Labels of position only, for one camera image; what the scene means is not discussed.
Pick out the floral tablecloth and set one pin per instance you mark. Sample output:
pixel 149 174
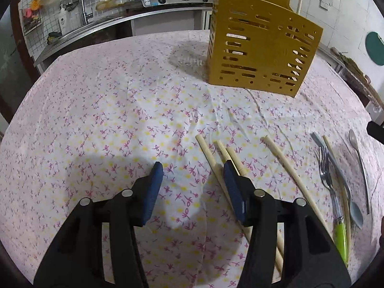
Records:
pixel 105 111

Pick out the cluttered side shelf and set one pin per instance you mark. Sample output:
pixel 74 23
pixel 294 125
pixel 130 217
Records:
pixel 357 72

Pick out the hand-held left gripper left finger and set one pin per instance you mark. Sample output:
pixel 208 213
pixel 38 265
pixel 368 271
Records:
pixel 154 186

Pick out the chrome faucet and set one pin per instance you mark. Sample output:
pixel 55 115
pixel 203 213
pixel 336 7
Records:
pixel 81 3

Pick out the grey-blue spoon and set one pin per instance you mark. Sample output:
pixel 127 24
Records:
pixel 356 214

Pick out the green round wall disc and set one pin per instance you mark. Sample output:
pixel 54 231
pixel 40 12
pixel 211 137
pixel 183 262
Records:
pixel 376 48

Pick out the steel kitchen counter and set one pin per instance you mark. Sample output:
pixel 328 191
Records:
pixel 99 27

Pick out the gold slotted utensil holder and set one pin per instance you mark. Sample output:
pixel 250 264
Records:
pixel 258 42

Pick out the white wall outlet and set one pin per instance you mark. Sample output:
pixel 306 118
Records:
pixel 326 1

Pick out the white soap bottle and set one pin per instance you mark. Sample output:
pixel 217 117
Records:
pixel 63 19

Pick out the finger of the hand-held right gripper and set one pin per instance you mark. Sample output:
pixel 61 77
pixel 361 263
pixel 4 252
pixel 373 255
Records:
pixel 377 132

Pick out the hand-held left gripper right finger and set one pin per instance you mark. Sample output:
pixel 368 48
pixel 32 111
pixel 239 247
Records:
pixel 232 186

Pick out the pale grey spoon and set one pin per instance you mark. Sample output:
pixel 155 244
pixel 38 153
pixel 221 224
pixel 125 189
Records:
pixel 354 142

